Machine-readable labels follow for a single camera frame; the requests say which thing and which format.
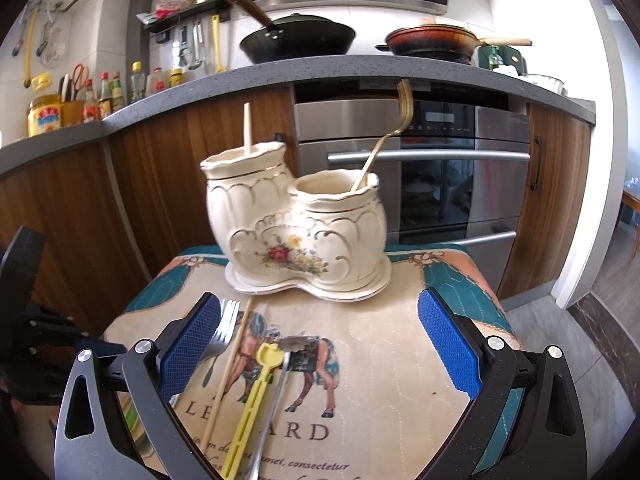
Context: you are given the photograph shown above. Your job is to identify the gold fork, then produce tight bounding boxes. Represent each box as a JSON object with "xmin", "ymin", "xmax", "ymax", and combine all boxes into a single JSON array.
[{"xmin": 350, "ymin": 79, "xmax": 413, "ymax": 193}]

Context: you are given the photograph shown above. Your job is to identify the orange handled scissors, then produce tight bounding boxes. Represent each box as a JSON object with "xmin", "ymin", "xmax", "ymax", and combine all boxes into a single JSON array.
[{"xmin": 72, "ymin": 63, "xmax": 90, "ymax": 101}]

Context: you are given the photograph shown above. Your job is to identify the grey kitchen countertop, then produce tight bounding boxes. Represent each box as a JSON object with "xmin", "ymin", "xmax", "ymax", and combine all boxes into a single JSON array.
[{"xmin": 0, "ymin": 54, "xmax": 598, "ymax": 178}]

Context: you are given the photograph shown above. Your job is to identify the black wok with wooden handle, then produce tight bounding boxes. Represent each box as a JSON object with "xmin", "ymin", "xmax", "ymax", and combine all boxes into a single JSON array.
[{"xmin": 221, "ymin": 0, "xmax": 357, "ymax": 65}]

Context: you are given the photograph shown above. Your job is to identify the yellow capped clear bottle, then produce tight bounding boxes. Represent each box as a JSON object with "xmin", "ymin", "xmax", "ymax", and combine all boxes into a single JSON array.
[{"xmin": 130, "ymin": 61, "xmax": 147, "ymax": 103}]

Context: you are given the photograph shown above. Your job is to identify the silver spoon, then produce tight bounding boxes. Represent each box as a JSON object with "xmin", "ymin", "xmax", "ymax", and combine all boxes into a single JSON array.
[{"xmin": 247, "ymin": 336, "xmax": 315, "ymax": 480}]

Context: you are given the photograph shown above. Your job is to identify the red capped sauce bottle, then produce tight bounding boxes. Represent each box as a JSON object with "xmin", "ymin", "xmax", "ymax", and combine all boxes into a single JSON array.
[
  {"xmin": 98, "ymin": 71, "xmax": 113, "ymax": 118},
  {"xmin": 82, "ymin": 79, "xmax": 100, "ymax": 123}
]

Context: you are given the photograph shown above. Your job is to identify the yellow peeler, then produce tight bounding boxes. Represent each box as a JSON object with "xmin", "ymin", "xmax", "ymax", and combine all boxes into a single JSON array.
[{"xmin": 220, "ymin": 342, "xmax": 281, "ymax": 480}]

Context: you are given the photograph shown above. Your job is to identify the silver fork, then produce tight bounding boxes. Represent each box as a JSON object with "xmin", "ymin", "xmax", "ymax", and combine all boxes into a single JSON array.
[{"xmin": 169, "ymin": 299, "xmax": 242, "ymax": 408}]

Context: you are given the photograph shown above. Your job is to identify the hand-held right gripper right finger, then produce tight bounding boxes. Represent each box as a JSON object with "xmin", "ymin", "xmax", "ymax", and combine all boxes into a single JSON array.
[{"xmin": 416, "ymin": 286, "xmax": 588, "ymax": 480}]

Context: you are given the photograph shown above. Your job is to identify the wide wooden cabinet front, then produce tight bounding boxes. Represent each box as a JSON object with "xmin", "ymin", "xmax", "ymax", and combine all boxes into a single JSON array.
[{"xmin": 0, "ymin": 85, "xmax": 301, "ymax": 341}]

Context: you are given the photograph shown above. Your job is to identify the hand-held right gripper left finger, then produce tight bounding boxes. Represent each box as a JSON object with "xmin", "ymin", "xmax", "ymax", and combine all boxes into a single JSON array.
[{"xmin": 54, "ymin": 291, "xmax": 223, "ymax": 480}]

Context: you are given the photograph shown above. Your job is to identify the white bowl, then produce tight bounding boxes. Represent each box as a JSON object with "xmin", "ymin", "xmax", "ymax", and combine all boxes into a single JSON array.
[{"xmin": 522, "ymin": 74, "xmax": 568, "ymax": 96}]

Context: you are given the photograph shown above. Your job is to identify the printed quilted mat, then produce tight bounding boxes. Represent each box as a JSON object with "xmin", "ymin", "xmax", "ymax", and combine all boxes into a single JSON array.
[{"xmin": 100, "ymin": 242, "xmax": 526, "ymax": 480}]

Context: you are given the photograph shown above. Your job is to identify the black wall shelf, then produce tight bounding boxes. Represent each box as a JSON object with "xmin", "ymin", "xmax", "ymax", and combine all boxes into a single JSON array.
[{"xmin": 142, "ymin": 0, "xmax": 236, "ymax": 43}]

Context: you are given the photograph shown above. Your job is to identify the cream floral ceramic utensil holder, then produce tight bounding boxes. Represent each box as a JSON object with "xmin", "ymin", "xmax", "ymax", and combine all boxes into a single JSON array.
[{"xmin": 200, "ymin": 141, "xmax": 392, "ymax": 305}]

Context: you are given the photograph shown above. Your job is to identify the green kettle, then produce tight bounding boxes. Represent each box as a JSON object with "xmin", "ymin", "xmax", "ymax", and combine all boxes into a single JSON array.
[{"xmin": 475, "ymin": 42, "xmax": 523, "ymax": 76}]

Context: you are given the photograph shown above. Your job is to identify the stainless steel oven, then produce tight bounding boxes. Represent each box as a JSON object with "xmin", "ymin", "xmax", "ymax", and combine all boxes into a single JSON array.
[{"xmin": 294, "ymin": 91, "xmax": 532, "ymax": 286}]

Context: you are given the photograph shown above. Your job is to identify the wooden knife block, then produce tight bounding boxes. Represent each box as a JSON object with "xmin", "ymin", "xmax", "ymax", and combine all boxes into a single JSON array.
[{"xmin": 59, "ymin": 74, "xmax": 86, "ymax": 127}]

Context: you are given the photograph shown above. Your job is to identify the narrow wooden cabinet door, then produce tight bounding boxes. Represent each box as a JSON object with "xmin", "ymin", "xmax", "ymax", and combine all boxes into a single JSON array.
[{"xmin": 495, "ymin": 102, "xmax": 593, "ymax": 301}]

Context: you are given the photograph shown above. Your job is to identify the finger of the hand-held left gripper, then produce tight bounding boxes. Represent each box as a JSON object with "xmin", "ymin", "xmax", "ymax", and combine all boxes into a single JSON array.
[
  {"xmin": 15, "ymin": 302, "xmax": 128, "ymax": 361},
  {"xmin": 5, "ymin": 355, "xmax": 76, "ymax": 407}
]

